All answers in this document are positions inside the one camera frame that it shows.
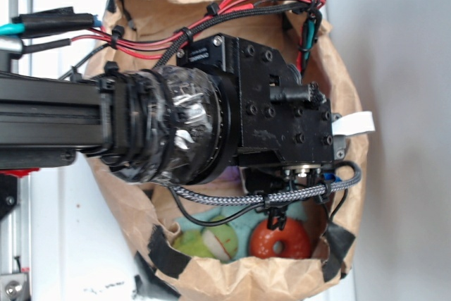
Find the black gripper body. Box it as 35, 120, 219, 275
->
177, 34, 337, 194

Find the blue sponge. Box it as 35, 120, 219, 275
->
323, 173, 341, 183

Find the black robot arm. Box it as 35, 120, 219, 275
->
1, 35, 346, 190

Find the brown paper bag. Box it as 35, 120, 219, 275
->
85, 0, 369, 300

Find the teal microfiber cloth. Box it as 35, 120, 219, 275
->
175, 207, 265, 261

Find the green plush frog toy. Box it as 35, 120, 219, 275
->
173, 223, 239, 262

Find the grey braided cable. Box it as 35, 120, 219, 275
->
169, 161, 364, 207

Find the white ribbon cable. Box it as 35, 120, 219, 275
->
333, 111, 375, 137

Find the red plastic ring toy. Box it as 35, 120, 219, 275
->
248, 218, 311, 259

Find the red wire bundle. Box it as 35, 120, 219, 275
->
72, 0, 327, 66

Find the aluminium frame rail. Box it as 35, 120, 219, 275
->
1, 0, 32, 300

